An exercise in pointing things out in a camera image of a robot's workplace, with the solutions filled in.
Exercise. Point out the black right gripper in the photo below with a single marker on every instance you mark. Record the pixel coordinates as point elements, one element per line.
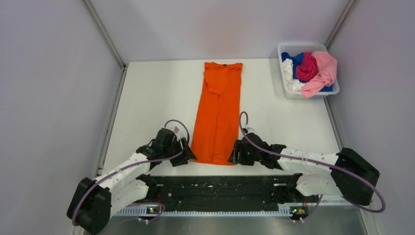
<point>234,158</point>

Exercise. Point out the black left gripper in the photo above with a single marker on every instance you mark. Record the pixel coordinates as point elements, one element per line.
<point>188,154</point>

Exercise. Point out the orange t shirt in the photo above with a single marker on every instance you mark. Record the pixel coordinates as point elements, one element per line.
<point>216,126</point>

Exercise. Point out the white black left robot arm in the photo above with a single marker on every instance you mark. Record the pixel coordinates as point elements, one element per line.
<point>96,201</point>

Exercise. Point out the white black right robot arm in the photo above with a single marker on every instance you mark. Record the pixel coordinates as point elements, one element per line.
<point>345,173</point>

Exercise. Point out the white t shirt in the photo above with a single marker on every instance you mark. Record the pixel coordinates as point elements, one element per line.
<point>293,85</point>

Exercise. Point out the blue t shirt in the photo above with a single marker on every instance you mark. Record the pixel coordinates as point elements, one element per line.
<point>297,61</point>

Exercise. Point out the magenta t shirt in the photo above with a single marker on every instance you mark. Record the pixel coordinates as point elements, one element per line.
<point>308,68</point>

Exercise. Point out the white plastic laundry basket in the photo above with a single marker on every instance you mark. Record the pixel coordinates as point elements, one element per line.
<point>295,48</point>

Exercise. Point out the pink t shirt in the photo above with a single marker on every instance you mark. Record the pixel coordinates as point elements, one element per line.
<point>325,77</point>

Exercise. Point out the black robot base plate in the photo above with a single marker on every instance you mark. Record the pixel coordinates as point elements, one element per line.
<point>279,189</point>

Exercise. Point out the aluminium frame rail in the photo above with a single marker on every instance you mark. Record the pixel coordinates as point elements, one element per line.
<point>222,204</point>

